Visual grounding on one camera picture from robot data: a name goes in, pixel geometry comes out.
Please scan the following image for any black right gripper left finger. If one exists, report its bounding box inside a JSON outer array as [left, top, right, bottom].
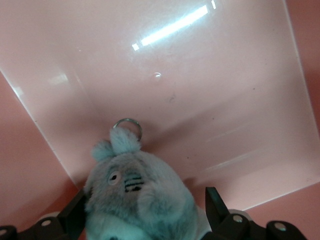
[[0, 188, 88, 240]]

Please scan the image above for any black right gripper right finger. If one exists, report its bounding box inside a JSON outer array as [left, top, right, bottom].
[[204, 186, 307, 240]]

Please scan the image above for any grey plush toy spotted belly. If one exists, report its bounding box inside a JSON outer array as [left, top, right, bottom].
[[83, 118, 202, 240]]

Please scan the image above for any pink plastic box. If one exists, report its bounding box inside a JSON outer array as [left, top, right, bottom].
[[0, 0, 320, 240]]

